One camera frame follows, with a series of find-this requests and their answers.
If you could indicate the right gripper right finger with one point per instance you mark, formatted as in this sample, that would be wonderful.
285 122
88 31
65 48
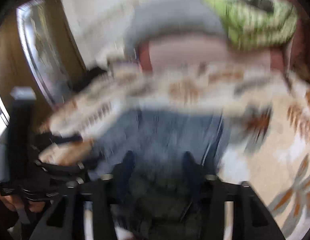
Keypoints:
201 185

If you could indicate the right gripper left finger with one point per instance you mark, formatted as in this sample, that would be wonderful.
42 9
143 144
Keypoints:
113 179

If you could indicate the grey denim pants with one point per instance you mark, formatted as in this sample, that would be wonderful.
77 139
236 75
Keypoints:
159 140

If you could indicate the person's left hand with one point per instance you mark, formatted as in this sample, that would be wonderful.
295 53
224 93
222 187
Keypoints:
14 203

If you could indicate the leaf pattern beige blanket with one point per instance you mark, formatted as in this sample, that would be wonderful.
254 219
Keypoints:
267 112

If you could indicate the black cloth at blanket edge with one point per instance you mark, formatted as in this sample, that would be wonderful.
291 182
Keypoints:
88 78

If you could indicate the wooden door with glass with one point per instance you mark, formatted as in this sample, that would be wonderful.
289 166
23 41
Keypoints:
37 50

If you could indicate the pink brown sofa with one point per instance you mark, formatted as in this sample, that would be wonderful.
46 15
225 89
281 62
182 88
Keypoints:
195 49

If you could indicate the green patterned folded quilt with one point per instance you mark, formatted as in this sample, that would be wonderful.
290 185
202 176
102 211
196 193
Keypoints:
249 28

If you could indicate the grey quilted pillow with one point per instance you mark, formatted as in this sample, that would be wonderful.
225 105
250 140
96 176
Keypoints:
164 17

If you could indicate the dark grey garment on quilt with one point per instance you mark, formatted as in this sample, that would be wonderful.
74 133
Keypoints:
264 5

